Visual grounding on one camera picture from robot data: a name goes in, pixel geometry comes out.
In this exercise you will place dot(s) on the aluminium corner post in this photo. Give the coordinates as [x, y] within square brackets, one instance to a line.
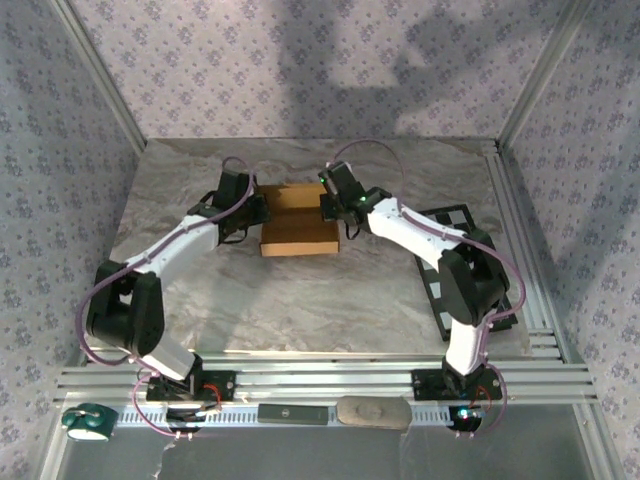
[105, 80]
[542, 75]

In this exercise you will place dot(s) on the dark rectangular bar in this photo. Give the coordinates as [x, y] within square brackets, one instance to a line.
[295, 415]

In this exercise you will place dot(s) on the black white checkerboard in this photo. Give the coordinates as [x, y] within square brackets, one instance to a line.
[432, 300]

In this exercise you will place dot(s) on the green tape roll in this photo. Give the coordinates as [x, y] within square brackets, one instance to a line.
[90, 422]

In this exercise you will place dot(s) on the black right controller board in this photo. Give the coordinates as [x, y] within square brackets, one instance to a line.
[465, 417]

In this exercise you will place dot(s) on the aluminium frame rails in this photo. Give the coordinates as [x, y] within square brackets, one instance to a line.
[325, 377]

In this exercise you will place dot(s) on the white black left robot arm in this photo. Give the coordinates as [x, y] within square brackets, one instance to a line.
[170, 250]

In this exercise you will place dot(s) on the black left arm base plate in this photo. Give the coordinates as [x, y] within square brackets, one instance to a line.
[222, 386]

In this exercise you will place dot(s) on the brown cardboard paper box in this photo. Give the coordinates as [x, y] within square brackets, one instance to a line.
[300, 235]

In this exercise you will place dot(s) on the aluminium side rail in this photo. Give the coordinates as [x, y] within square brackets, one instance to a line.
[507, 200]

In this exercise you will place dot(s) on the grey oval metal plate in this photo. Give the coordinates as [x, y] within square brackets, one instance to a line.
[375, 412]

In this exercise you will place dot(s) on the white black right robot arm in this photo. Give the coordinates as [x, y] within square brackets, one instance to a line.
[400, 225]

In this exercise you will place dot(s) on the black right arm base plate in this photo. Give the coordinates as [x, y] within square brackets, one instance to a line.
[427, 385]

